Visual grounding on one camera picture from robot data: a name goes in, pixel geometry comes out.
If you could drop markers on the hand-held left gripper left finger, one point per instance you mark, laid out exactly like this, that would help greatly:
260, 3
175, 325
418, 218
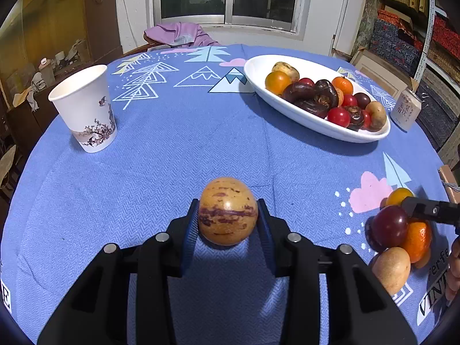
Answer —
188, 255

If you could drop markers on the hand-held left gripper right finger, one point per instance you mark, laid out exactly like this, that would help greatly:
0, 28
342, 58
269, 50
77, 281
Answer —
267, 255

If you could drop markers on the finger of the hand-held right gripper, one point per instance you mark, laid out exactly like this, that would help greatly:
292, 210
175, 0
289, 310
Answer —
424, 208

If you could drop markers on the yellow-orange tomato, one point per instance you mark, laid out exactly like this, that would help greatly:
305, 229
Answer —
397, 197

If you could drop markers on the large orange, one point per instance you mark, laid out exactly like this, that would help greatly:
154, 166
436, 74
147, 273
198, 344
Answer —
418, 242

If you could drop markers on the dark purple plum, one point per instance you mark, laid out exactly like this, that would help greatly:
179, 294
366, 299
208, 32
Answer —
362, 100
390, 226

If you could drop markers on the purple-streaked tan fruit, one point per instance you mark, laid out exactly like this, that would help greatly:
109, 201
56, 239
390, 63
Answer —
228, 212

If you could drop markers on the small mandarin with green stem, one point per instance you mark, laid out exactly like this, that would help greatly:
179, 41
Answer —
343, 85

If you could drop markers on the orange tomato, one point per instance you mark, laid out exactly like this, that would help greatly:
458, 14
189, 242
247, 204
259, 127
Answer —
276, 82

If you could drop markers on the white oval plate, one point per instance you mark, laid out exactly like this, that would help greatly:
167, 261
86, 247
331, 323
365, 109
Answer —
258, 70

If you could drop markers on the person's right hand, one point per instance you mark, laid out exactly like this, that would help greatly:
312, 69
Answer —
454, 280

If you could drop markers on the blue printed tablecloth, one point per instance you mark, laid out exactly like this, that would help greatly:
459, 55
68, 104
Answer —
161, 172

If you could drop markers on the white beverage can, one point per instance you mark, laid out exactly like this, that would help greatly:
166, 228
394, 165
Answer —
405, 109

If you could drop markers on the white metal shelf rack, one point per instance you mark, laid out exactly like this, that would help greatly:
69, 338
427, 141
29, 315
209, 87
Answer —
426, 43

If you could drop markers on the stack of patterned boxes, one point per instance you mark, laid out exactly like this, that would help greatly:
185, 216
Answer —
391, 39

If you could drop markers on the floral paper cup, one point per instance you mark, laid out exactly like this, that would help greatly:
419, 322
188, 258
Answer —
79, 115

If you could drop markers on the mottled green panel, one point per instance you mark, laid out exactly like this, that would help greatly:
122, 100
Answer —
366, 18

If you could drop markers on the white leaning board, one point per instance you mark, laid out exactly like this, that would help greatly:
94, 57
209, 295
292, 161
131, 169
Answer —
343, 14

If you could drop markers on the wooden chair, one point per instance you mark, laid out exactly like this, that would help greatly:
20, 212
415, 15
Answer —
149, 43

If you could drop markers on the purple garment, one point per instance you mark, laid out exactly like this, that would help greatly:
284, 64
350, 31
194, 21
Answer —
176, 32

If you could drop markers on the wooden glass cabinet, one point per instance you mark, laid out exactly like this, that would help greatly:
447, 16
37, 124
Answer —
54, 18

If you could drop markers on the wooden picture frame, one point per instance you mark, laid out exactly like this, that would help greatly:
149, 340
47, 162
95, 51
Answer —
381, 68

